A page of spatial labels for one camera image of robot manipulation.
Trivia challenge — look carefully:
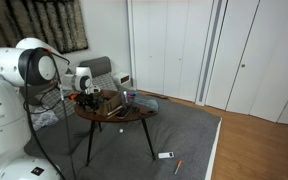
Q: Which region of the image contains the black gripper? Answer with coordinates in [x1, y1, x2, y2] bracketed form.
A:
[75, 93, 101, 112]

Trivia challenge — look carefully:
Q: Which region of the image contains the brown cardboard box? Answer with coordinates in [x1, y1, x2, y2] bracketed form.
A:
[95, 90, 124, 117]

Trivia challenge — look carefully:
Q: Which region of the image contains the small white box appliance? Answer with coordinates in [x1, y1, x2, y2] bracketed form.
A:
[112, 71, 131, 87]

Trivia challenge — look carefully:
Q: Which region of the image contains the white marker on table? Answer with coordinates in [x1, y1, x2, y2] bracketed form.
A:
[106, 108, 124, 120]

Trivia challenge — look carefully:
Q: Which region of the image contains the grey armchair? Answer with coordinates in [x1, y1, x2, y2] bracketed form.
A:
[33, 73, 119, 118]

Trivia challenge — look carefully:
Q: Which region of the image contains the black smartphone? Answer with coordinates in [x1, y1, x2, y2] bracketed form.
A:
[115, 105, 135, 120]

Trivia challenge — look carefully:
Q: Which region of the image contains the gray pillow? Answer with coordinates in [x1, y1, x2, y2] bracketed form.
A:
[79, 55, 113, 79]

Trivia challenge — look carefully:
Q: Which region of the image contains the crumpled white plastic bag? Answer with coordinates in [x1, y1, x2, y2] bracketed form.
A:
[30, 108, 60, 131]

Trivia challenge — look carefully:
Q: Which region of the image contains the round wooden table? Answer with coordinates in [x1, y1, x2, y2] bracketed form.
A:
[73, 94, 160, 168]

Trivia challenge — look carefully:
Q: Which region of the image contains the clear plastic bag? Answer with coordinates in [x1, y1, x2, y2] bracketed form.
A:
[133, 96, 160, 113]

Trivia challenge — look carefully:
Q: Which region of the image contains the white remote control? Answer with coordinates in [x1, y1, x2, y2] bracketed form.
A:
[157, 151, 176, 160]

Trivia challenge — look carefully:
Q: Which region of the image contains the white folding closet door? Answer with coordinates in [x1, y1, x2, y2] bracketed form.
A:
[130, 0, 216, 103]

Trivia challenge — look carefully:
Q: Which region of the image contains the orange pen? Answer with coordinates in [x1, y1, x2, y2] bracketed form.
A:
[173, 160, 183, 176]

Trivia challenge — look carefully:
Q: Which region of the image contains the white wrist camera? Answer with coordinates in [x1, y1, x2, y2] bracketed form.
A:
[86, 84, 102, 95]

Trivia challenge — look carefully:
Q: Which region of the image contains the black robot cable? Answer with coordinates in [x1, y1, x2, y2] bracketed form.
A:
[22, 47, 68, 180]
[45, 48, 79, 180]

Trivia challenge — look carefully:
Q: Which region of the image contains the shaggy striped wall rug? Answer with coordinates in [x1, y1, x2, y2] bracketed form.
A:
[0, 0, 90, 55]

